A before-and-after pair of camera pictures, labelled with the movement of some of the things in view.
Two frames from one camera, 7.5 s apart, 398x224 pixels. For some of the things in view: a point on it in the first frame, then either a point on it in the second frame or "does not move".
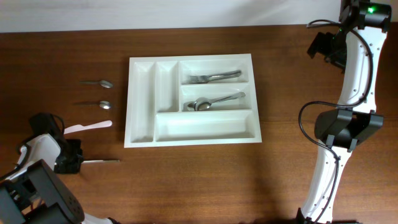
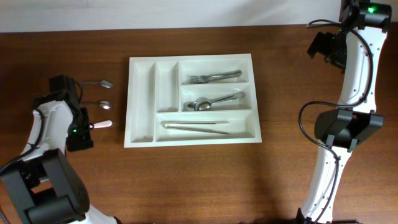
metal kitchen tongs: x=100 y=162 → x=165 y=124
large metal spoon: x=189 y=106 does not move
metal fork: x=204 y=79 does not move
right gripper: x=319 y=45 does not move
